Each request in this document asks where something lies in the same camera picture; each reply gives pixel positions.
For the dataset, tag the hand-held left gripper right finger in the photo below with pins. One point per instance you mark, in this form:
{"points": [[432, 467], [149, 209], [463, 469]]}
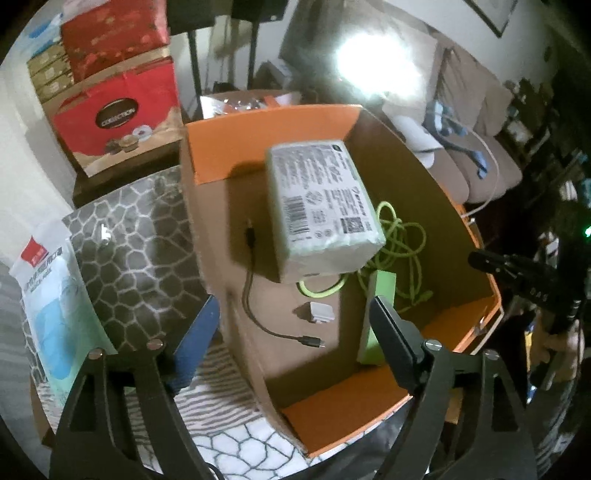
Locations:
{"points": [[397, 344]]}

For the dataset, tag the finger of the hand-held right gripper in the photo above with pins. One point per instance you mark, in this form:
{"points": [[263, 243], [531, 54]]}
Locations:
{"points": [[498, 267]]}

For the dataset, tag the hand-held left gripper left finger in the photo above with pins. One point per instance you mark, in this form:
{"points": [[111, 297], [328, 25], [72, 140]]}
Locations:
{"points": [[194, 341]]}

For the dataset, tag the light green box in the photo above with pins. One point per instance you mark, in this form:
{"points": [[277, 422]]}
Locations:
{"points": [[369, 337]]}

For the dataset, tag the large orange cardboard box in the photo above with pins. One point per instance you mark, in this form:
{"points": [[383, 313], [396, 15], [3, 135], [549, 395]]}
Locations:
{"points": [[323, 364]]}

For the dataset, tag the white plug adapter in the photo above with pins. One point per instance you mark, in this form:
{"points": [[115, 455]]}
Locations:
{"points": [[318, 313]]}

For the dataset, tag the person's right hand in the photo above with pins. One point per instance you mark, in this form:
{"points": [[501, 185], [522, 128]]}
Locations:
{"points": [[561, 348]]}

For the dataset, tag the beige sofa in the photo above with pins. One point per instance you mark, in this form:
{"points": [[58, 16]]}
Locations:
{"points": [[489, 152]]}

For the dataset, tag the grey white patterned blanket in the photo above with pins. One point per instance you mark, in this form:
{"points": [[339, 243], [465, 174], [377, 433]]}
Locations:
{"points": [[129, 240]]}

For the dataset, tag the dark cluttered shelf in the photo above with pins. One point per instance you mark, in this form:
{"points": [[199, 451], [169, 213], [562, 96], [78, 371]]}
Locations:
{"points": [[545, 138]]}

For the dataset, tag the red label face mask packet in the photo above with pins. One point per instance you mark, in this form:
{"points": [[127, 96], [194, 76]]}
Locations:
{"points": [[51, 300]]}

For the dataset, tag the white curved plastic device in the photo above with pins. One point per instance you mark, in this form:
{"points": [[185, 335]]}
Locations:
{"points": [[415, 136]]}

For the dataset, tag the pile of papers and packets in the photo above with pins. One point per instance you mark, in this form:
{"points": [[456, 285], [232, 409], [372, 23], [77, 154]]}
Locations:
{"points": [[240, 104]]}

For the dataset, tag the red box with oval label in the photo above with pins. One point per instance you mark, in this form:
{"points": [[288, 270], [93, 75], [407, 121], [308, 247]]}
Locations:
{"points": [[152, 97]]}

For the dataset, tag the framed picture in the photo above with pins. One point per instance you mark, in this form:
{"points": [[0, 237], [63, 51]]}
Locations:
{"points": [[489, 14]]}

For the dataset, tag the stack of beige boxes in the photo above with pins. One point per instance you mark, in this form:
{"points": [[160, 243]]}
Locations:
{"points": [[48, 74]]}

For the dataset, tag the red patterned gift box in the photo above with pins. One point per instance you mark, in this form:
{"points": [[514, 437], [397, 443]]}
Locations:
{"points": [[111, 37]]}

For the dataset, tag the blue white packet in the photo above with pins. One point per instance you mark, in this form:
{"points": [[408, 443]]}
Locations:
{"points": [[46, 34]]}

